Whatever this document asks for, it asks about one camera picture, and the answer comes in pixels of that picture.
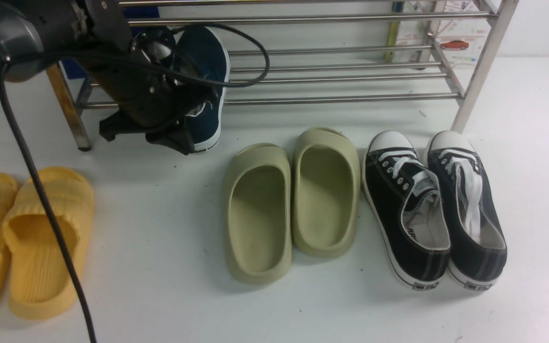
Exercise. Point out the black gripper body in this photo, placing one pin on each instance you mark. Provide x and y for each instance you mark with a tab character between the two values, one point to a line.
149	103

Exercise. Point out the navy slip-on shoe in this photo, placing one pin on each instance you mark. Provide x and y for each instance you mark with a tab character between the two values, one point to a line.
158	44
205	48

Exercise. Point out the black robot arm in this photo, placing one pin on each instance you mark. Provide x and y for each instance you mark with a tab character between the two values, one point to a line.
36	34

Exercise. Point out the stainless steel shoe rack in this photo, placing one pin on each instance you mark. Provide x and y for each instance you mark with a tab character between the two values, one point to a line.
499	20

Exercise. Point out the left olive foam slipper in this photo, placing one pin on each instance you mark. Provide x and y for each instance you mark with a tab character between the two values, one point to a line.
257	214

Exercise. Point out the olive foam slipper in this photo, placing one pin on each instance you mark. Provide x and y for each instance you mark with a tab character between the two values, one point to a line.
257	214
326	187

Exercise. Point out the right olive foam slipper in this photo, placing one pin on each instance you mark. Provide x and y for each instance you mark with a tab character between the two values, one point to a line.
326	187

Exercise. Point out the right yellow slide sandal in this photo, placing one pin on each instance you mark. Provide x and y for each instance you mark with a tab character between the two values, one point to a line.
40	285

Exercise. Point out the left black canvas sneaker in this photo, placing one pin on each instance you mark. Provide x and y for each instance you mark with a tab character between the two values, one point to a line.
406	201

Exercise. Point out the black canvas sneaker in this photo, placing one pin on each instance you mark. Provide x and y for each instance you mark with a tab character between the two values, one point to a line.
406	201
478	246

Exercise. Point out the white box with red car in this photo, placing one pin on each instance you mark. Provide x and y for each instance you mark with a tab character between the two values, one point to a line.
460	40

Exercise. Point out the right black canvas sneaker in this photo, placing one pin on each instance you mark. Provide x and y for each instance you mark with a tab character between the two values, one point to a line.
478	246

